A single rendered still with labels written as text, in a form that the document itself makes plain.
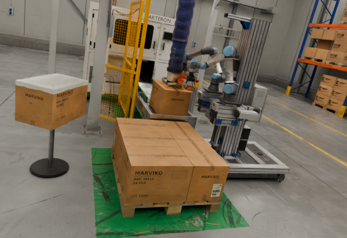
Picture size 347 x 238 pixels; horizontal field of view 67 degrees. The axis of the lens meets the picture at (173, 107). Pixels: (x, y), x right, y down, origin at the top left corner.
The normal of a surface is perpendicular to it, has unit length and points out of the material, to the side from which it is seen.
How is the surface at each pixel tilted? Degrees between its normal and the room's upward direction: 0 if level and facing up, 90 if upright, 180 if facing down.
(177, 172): 90
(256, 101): 90
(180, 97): 90
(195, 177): 90
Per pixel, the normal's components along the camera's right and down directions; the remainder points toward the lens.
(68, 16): 0.27, 0.32
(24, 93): -0.22, 0.23
